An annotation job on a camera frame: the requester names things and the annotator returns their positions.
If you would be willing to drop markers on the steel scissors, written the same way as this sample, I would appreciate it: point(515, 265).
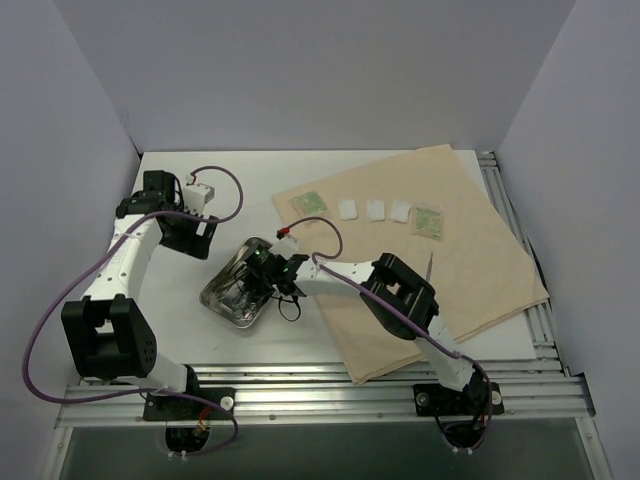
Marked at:
point(248, 309)
point(237, 300)

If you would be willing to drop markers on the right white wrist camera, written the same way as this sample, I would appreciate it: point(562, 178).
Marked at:
point(285, 247)

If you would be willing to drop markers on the green gauze packet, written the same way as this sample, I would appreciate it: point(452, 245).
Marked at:
point(427, 222)
point(309, 205)

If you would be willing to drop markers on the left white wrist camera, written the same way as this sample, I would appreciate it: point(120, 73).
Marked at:
point(196, 197)

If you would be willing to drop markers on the aluminium rail frame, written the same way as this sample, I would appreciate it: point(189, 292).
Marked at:
point(308, 421)

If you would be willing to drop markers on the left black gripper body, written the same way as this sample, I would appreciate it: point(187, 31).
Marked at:
point(187, 239)

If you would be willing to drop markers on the white gauze pad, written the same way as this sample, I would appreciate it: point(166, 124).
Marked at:
point(400, 211)
point(376, 211)
point(347, 210)

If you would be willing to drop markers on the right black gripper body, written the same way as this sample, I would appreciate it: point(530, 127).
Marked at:
point(255, 279)

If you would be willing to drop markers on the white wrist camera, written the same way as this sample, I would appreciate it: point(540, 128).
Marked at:
point(285, 247)
point(196, 197)

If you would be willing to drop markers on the stainless steel tray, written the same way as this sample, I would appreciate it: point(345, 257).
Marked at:
point(221, 305)

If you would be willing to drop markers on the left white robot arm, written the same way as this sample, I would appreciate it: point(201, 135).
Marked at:
point(108, 335)

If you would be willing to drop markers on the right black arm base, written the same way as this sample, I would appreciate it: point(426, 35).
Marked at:
point(435, 400)

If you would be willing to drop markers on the right side aluminium rail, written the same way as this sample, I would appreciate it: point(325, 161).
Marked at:
point(529, 335)

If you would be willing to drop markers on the steel tweezers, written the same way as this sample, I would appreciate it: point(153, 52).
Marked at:
point(230, 279)

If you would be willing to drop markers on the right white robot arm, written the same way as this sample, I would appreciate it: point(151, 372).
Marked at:
point(402, 301)

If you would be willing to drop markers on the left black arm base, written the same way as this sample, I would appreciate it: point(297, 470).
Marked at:
point(171, 409)

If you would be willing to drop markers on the beige cloth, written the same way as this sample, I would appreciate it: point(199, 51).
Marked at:
point(480, 273)

